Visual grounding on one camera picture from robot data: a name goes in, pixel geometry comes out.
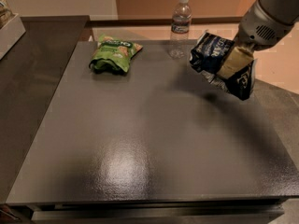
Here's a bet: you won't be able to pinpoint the white box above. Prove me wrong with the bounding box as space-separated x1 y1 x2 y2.
0 14 26 60

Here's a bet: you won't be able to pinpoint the green snack bag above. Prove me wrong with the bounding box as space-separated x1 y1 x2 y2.
89 35 143 74

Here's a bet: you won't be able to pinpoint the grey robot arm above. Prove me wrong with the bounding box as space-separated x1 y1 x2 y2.
217 0 299 79

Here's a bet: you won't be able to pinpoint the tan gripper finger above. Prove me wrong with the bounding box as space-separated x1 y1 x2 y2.
217 47 254 79

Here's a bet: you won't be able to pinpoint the packaged items in box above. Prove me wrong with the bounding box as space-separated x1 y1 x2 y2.
0 0 13 28

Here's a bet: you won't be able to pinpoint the clear plastic water bottle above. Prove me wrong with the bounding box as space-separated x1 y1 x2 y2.
169 0 192 59

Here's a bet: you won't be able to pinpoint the blue chip bag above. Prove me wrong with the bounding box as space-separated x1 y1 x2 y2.
190 32 256 101

